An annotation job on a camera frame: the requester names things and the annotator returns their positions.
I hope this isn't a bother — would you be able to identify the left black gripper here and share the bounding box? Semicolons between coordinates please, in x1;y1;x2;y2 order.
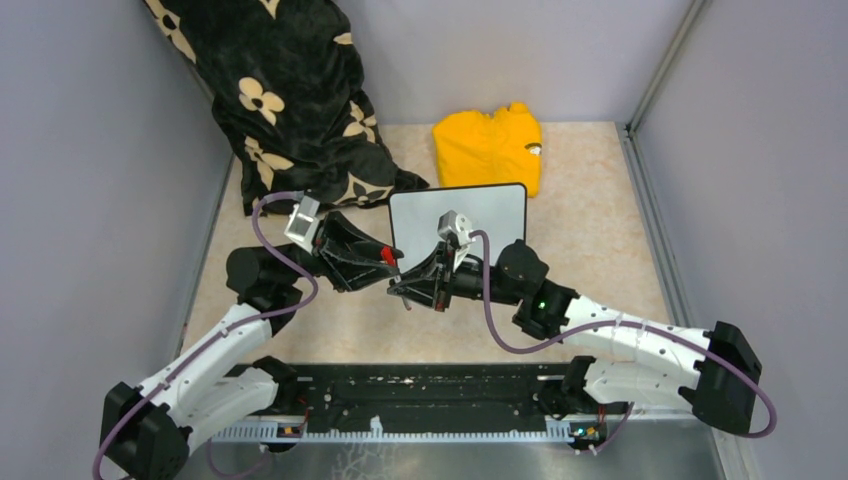
278;209;404;292

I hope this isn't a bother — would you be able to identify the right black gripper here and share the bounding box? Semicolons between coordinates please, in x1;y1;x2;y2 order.
389;241;523;313

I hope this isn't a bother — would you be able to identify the red marker cap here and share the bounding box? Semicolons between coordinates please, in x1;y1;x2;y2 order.
380;246;397;268

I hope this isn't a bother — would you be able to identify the black framed whiteboard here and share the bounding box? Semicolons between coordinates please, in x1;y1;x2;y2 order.
389;183;527;272

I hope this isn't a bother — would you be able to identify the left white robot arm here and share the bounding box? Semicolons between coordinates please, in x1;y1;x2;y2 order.
92;212;404;479

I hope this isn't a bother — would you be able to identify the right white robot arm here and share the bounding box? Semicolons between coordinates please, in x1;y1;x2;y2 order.
388;240;774;438

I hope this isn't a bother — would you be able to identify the folded yellow shirt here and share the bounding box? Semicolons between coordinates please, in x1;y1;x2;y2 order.
432;102;543;198

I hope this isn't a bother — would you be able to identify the black floral fleece blanket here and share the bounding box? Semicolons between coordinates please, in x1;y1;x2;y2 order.
146;1;428;213

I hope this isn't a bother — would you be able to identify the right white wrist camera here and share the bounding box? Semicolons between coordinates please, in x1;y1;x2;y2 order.
437;210;473;254

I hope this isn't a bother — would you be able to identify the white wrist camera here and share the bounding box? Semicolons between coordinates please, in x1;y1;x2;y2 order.
437;210;473;254
284;196;320;253

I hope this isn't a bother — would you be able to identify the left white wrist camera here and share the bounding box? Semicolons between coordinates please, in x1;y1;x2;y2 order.
284;196;320;253

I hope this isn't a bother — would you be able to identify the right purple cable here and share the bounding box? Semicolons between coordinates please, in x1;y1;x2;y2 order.
468;229;778;440

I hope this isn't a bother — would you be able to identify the purple cable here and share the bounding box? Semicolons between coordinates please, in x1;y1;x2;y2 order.
468;229;778;440
91;192;321;480

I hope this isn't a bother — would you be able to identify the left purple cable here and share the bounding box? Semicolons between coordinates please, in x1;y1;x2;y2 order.
91;192;321;480

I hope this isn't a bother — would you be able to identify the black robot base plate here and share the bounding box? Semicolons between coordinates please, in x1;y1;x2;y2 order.
225;362;631;435

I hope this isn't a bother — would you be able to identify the white slotted cable duct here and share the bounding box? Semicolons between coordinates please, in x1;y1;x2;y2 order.
211;417;576;445

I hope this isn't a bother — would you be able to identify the right aluminium frame rail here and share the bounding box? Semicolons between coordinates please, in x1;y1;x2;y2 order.
616;0;757;480

